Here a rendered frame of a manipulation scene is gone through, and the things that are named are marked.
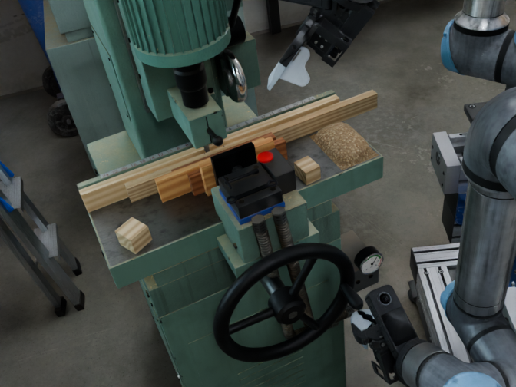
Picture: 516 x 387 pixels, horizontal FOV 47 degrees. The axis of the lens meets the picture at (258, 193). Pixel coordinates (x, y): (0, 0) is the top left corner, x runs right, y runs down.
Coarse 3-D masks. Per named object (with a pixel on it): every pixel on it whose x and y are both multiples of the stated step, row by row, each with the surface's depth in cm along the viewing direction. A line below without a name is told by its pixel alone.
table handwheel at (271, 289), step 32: (288, 256) 100; (320, 256) 103; (288, 288) 109; (352, 288) 114; (224, 320) 102; (256, 320) 107; (288, 320) 108; (320, 320) 118; (224, 352) 109; (256, 352) 113; (288, 352) 117
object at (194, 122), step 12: (168, 96) 122; (180, 96) 119; (180, 108) 116; (192, 108) 115; (204, 108) 115; (216, 108) 114; (180, 120) 119; (192, 120) 112; (204, 120) 113; (216, 120) 115; (192, 132) 114; (204, 132) 115; (216, 132) 116; (204, 144) 117
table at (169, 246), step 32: (288, 160) 127; (320, 160) 125; (320, 192) 122; (96, 224) 119; (160, 224) 117; (192, 224) 116; (128, 256) 111; (160, 256) 113; (192, 256) 117; (224, 256) 116
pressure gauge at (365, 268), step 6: (372, 246) 134; (360, 252) 133; (366, 252) 133; (372, 252) 133; (378, 252) 133; (360, 258) 133; (366, 258) 132; (372, 258) 133; (378, 258) 134; (360, 264) 133; (366, 264) 133; (378, 264) 135; (360, 270) 133; (366, 270) 135; (372, 270) 136
